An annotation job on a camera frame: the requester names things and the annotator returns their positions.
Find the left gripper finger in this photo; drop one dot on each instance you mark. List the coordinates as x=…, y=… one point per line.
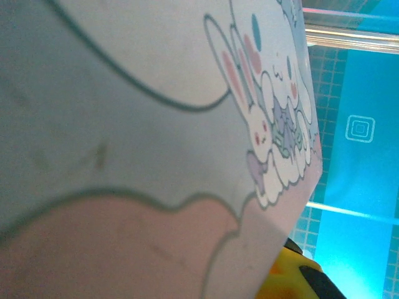
x=290, y=277

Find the aluminium table edge rail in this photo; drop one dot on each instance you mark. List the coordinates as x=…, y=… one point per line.
x=352, y=37

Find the cartoon print tin box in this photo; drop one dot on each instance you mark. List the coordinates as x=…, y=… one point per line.
x=124, y=124

